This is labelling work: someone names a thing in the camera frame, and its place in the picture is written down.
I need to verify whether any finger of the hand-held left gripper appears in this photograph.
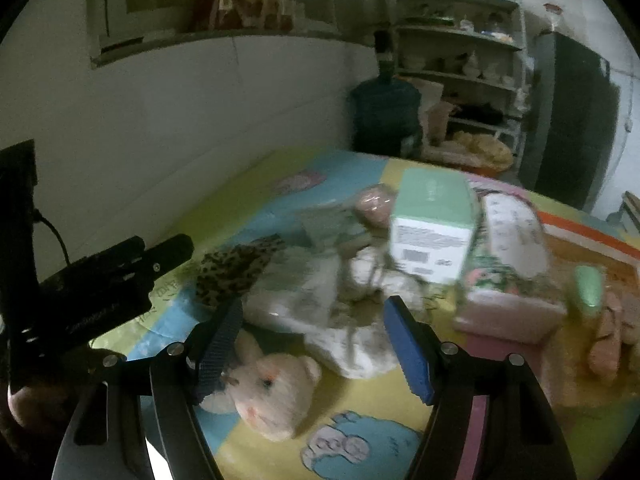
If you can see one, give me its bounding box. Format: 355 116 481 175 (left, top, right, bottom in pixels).
135 233 195 287
65 236 147 283

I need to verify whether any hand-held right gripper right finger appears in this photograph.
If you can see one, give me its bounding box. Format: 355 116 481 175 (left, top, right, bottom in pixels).
384 296 578 480

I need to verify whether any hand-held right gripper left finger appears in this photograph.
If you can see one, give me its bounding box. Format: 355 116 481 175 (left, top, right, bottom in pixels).
50 298 244 480

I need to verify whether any cream plush bear toy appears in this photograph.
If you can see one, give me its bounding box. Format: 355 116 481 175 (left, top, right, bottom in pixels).
200 332 323 443

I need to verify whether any light blue printed packet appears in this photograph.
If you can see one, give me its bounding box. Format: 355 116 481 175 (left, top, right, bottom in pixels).
300 207 368 251

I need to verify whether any shallow cardboard box orange rim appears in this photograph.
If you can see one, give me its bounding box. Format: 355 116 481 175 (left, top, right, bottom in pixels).
537 210 640 396

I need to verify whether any person's left hand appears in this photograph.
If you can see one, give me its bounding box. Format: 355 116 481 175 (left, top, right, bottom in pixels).
7 364 107 441

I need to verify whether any leopard print cloth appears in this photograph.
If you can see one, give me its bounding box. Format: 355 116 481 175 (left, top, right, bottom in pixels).
194 237 288 308

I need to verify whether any colourful cartoon mat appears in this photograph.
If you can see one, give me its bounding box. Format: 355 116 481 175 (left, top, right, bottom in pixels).
92 147 640 480

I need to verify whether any floral tissue pack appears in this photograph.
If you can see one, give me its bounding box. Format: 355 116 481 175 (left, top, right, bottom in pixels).
452 185 568 343

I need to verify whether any mint green tissue box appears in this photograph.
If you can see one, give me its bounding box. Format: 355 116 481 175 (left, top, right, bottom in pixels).
389 167 481 283

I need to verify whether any basket of flatbreads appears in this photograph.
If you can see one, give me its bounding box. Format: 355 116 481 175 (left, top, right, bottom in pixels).
450 130 515 171

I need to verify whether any translucent plastic container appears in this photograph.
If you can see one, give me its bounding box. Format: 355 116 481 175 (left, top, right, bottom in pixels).
425 100 458 144

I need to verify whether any blue water jug with pump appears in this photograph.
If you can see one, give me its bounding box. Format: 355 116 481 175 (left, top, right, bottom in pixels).
348 30 423 153

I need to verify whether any black frying pan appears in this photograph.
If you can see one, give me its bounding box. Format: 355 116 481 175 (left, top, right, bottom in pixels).
450 102 507 127

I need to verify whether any kitchen counter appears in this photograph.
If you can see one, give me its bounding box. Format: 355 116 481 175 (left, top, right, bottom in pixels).
607 192 640 233

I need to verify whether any dark refrigerator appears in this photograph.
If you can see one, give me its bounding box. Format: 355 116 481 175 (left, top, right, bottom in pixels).
517 30 626 211

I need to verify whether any row of white bowls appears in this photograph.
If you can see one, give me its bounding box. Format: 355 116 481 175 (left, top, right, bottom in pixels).
402 50 516 87

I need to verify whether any metal shelf rack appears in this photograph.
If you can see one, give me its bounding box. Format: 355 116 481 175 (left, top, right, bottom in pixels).
387 0 531 171

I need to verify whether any glass jar with red lid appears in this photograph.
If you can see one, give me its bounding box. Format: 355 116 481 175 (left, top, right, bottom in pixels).
542 2 566 33

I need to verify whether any black cable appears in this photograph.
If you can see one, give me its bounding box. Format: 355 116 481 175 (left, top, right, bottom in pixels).
32 210 71 267

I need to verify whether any glass-door wall cabinet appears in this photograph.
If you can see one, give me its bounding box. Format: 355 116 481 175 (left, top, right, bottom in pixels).
87 0 396 67

